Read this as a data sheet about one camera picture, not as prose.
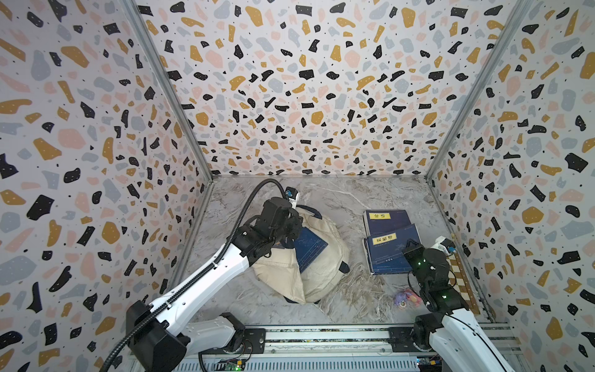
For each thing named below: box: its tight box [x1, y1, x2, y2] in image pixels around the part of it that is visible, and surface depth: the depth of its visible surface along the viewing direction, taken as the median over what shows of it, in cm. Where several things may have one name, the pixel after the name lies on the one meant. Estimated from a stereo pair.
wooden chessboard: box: [447, 252, 481, 315], surface depth 86 cm
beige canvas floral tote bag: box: [251, 204, 351, 305], surface depth 85 cm
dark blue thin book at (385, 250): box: [363, 223, 420, 276], surface depth 89 cm
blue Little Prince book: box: [362, 209, 412, 238], surface depth 102 cm
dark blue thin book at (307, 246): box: [292, 226, 329, 275], surface depth 94 cm
